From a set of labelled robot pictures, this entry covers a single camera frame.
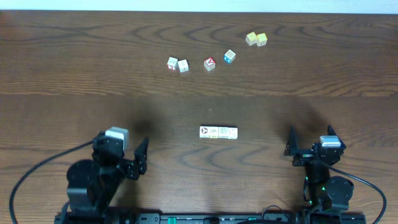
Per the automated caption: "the wooden block green picture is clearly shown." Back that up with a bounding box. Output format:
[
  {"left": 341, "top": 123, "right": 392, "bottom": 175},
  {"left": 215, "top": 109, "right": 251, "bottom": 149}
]
[{"left": 228, "top": 128, "right": 238, "bottom": 139}]

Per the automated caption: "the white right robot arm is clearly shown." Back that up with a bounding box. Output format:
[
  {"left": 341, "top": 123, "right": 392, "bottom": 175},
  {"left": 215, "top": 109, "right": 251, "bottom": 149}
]
[{"left": 284, "top": 126, "right": 354, "bottom": 223}]

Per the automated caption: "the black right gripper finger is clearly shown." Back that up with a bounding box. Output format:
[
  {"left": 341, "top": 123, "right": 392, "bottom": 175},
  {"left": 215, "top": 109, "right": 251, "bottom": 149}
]
[
  {"left": 326, "top": 125, "right": 343, "bottom": 146},
  {"left": 284, "top": 126, "right": 299, "bottom": 154}
]

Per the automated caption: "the yellow wooden block left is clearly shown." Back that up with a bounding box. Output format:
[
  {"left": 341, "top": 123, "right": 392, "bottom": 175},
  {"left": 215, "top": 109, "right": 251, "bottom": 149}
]
[{"left": 246, "top": 32, "right": 259, "bottom": 46}]

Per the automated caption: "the wooden block red 3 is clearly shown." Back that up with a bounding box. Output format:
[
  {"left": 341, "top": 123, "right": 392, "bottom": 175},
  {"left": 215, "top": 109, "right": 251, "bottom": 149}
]
[{"left": 167, "top": 57, "right": 178, "bottom": 70}]

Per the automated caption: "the wooden block letter Y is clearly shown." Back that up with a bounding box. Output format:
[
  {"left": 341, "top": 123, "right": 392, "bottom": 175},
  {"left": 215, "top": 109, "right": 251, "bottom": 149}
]
[{"left": 218, "top": 127, "right": 229, "bottom": 139}]

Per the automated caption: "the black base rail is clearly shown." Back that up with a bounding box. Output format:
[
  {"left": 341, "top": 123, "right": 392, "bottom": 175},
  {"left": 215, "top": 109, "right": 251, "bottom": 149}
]
[{"left": 53, "top": 207, "right": 366, "bottom": 224}]

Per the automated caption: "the wooden block blue T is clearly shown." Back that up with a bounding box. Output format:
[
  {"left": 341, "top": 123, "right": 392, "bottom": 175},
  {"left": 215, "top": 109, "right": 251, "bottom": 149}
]
[{"left": 178, "top": 59, "right": 189, "bottom": 72}]

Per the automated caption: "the wooden block green edge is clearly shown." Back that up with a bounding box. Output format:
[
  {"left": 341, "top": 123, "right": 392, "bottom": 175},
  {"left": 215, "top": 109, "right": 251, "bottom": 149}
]
[{"left": 208, "top": 126, "right": 219, "bottom": 139}]

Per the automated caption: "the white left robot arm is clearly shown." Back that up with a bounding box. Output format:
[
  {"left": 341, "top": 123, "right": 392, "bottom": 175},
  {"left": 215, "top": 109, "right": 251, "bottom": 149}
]
[{"left": 55, "top": 132, "right": 149, "bottom": 224}]

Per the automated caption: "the yellow wooden block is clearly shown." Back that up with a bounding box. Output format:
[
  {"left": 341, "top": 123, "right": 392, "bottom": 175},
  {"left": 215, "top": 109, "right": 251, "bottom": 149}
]
[
  {"left": 246, "top": 32, "right": 259, "bottom": 46},
  {"left": 257, "top": 33, "right": 268, "bottom": 47}
]

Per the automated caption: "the wooden block red A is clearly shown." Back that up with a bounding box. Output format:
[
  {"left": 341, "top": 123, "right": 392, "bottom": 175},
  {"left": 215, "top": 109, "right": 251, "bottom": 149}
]
[{"left": 204, "top": 57, "right": 216, "bottom": 71}]

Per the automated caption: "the yellow wooden block right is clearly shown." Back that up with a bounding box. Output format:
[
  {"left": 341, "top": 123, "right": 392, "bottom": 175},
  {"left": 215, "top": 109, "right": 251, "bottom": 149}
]
[{"left": 257, "top": 33, "right": 268, "bottom": 47}]

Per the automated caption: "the wooden block blue X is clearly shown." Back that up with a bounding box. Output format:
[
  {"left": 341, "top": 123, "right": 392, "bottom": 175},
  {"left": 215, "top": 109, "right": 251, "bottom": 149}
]
[{"left": 224, "top": 49, "right": 236, "bottom": 64}]

